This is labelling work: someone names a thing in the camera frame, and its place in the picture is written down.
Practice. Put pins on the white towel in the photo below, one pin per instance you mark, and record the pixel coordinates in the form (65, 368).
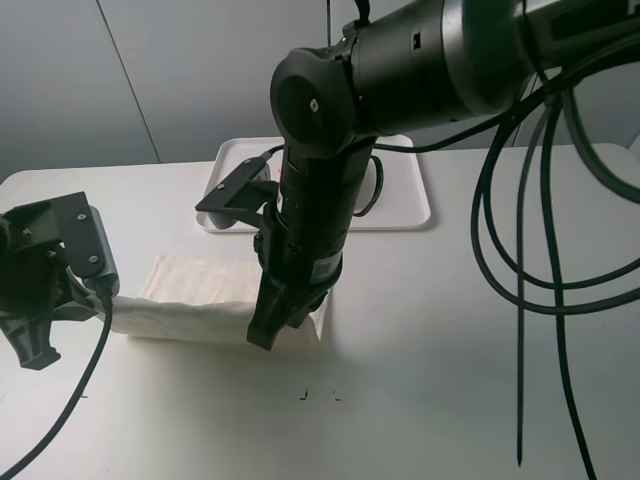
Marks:
(192, 299)

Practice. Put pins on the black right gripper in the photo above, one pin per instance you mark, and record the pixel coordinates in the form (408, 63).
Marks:
(289, 291)

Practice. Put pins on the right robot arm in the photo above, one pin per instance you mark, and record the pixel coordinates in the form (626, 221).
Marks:
(426, 64)

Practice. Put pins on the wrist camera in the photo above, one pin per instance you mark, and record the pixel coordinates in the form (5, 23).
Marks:
(67, 221)
(240, 195)

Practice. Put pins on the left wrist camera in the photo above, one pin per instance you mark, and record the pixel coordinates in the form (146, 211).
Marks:
(67, 221)

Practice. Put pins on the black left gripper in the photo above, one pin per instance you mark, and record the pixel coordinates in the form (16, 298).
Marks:
(36, 288)

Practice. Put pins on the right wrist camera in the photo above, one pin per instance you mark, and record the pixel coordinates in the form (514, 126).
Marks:
(240, 195)

